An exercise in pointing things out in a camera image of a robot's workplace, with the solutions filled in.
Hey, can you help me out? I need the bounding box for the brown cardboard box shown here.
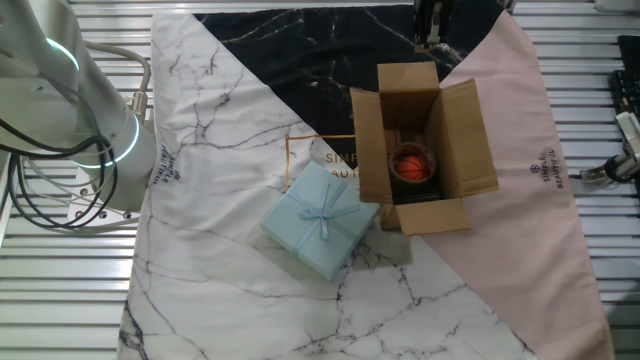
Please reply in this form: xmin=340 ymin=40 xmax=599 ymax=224
xmin=348 ymin=60 xmax=500 ymax=238

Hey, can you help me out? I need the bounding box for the marble and pink pattern cloth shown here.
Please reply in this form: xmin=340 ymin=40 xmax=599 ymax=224
xmin=117 ymin=4 xmax=616 ymax=360

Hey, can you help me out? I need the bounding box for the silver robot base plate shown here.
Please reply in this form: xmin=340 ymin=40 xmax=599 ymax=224
xmin=67 ymin=167 xmax=142 ymax=225

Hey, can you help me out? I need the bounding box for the light blue ribboned gift box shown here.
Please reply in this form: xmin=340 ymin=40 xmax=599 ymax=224
xmin=259 ymin=160 xmax=381 ymax=282

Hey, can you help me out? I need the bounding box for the black keyboard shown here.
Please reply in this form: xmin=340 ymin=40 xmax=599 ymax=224
xmin=608 ymin=34 xmax=640 ymax=119

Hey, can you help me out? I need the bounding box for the black ribbed object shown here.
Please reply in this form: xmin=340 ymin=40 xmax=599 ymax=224
xmin=392 ymin=183 xmax=444 ymax=205

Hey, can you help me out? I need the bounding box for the brown packing tape roll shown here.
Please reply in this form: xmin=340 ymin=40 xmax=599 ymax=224
xmin=388 ymin=141 xmax=439 ymax=186

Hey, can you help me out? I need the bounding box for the silver vented camera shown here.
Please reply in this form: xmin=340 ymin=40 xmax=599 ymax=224
xmin=614 ymin=111 xmax=640 ymax=162

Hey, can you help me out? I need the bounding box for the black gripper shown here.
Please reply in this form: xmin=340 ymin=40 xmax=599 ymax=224
xmin=413 ymin=0 xmax=455 ymax=54

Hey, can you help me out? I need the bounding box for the thick grey base cable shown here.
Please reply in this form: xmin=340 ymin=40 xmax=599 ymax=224
xmin=84 ymin=41 xmax=153 ymax=123

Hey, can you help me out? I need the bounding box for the small silver camera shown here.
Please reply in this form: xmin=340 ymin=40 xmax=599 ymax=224
xmin=579 ymin=153 xmax=640 ymax=184

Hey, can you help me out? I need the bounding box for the orange mini basketball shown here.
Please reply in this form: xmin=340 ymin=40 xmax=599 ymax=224
xmin=395 ymin=154 xmax=431 ymax=182

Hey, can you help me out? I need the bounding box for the white plastic housing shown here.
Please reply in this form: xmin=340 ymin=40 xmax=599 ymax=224
xmin=592 ymin=0 xmax=640 ymax=14

